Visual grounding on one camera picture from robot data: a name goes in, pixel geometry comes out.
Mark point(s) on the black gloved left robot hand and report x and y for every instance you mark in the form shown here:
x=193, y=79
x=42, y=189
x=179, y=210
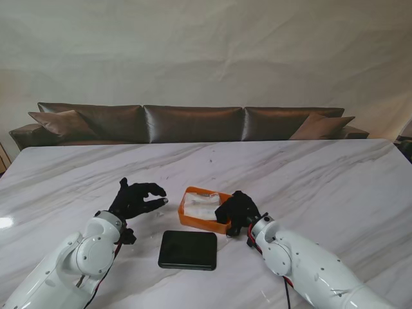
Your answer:
x=135, y=199

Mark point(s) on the brown sofa back cushion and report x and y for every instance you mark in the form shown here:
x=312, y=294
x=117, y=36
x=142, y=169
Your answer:
x=273, y=124
x=193, y=124
x=112, y=122

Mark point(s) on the dark furniture piece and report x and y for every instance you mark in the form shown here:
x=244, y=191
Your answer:
x=405, y=146

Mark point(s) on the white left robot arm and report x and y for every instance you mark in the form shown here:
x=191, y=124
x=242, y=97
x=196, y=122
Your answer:
x=64, y=264

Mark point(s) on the black tissue box base plate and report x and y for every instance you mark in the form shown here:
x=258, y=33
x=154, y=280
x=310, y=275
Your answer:
x=188, y=251

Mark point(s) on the brown leather sofa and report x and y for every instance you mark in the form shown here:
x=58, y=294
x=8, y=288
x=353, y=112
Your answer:
x=29, y=136

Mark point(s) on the orange tissue box cover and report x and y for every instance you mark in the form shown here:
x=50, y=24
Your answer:
x=193, y=222

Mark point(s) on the wooden furniture piece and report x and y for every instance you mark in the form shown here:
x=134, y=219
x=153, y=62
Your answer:
x=2, y=157

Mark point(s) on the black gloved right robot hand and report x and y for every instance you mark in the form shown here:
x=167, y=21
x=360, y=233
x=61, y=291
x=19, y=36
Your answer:
x=239, y=209

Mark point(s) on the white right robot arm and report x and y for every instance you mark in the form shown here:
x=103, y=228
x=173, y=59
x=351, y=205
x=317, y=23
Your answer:
x=309, y=264

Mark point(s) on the brown throw pillow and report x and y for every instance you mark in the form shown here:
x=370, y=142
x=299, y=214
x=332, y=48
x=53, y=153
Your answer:
x=61, y=124
x=322, y=127

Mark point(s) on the white green tissue pack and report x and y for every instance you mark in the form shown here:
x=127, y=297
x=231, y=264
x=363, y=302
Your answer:
x=199, y=206

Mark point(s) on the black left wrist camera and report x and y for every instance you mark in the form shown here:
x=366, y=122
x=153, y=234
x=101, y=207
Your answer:
x=128, y=236

